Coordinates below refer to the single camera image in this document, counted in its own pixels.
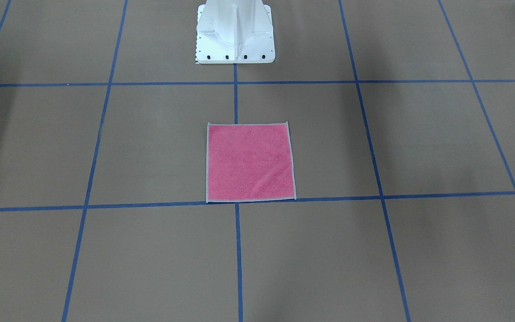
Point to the pink towel with grey hem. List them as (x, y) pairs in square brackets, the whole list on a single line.
[(249, 163)]

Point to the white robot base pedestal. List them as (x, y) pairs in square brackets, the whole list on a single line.
[(234, 32)]

